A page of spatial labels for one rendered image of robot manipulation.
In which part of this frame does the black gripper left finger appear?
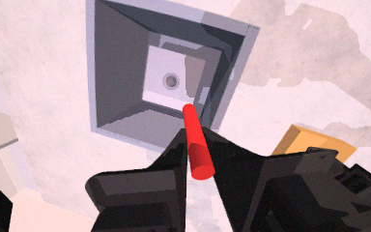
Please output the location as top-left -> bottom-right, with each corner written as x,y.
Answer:
85,129 -> 187,232

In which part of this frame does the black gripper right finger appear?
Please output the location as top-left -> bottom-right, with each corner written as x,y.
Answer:
201,127 -> 334,232

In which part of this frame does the red peg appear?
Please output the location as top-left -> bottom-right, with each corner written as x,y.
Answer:
183,103 -> 215,180

